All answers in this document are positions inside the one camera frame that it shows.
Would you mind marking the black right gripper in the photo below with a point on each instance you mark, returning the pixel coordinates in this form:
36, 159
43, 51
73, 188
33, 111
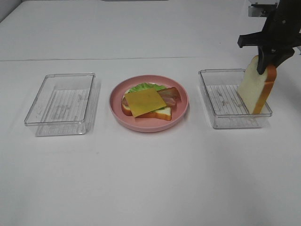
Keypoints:
280, 32

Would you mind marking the tray bread slice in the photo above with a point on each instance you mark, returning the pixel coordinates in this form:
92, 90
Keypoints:
255, 88

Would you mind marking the tray bacon strip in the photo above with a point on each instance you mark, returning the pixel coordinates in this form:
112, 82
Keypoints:
170, 92
169, 101

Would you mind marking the green lettuce leaf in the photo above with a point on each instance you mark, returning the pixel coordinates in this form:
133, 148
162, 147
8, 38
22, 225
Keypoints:
143, 86

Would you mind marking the yellow cheese slice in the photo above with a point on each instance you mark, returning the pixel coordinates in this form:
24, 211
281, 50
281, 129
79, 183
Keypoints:
142, 102

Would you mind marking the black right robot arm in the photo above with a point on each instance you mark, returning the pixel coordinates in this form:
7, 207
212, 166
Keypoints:
291, 3

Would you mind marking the clear right plastic tray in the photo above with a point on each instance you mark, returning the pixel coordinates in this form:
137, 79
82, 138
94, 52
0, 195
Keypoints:
225, 108

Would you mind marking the clear plastic tray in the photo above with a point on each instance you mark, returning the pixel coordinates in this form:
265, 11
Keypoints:
225, 108
64, 105

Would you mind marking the pink round plate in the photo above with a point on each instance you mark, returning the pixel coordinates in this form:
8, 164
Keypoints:
147, 124

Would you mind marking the clear left plastic tray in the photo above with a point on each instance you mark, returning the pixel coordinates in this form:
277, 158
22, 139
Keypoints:
64, 105

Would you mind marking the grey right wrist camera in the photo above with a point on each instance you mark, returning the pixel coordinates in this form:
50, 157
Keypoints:
258, 9

